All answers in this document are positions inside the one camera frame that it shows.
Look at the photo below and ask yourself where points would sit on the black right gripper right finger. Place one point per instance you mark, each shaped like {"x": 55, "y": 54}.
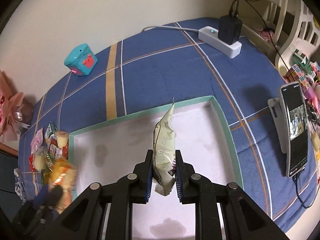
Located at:
{"x": 183, "y": 173}

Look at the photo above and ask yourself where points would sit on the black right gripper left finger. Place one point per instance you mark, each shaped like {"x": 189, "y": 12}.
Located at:
{"x": 144, "y": 171}

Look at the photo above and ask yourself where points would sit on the cream white snack packet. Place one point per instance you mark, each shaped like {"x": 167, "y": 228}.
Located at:
{"x": 164, "y": 164}

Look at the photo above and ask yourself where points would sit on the yellow orange snack packet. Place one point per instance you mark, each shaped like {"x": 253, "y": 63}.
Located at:
{"x": 63, "y": 174}

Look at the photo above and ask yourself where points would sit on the clear round bun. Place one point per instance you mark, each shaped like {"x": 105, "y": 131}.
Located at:
{"x": 41, "y": 159}

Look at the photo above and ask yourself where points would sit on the red green rice cracker packet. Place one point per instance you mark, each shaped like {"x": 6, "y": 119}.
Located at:
{"x": 58, "y": 146}

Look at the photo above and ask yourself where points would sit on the green white cracker packet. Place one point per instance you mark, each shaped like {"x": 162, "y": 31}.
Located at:
{"x": 50, "y": 131}

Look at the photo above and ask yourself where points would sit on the pink snack packet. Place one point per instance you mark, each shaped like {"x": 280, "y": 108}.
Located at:
{"x": 37, "y": 141}

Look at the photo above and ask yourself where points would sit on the blue plaid tablecloth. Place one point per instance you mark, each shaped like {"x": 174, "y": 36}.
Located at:
{"x": 154, "y": 67}

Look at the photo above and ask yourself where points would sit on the smartphone on white stand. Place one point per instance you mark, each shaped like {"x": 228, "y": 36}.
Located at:
{"x": 288, "y": 111}

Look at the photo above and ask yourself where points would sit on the teal toy box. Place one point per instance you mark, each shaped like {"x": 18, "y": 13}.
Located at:
{"x": 81, "y": 60}

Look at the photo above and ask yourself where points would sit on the pink flower bouquet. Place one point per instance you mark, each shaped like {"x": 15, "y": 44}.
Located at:
{"x": 16, "y": 113}

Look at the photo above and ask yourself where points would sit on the white power strip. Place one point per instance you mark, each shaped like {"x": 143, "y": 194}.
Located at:
{"x": 209, "y": 35}

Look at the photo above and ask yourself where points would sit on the black power adapter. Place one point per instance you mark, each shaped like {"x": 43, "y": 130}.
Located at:
{"x": 229, "y": 29}

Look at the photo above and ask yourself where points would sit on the colourful clutter pile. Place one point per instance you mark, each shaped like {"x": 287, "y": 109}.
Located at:
{"x": 303, "y": 72}

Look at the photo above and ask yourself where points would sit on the white chair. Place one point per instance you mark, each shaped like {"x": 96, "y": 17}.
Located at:
{"x": 292, "y": 28}

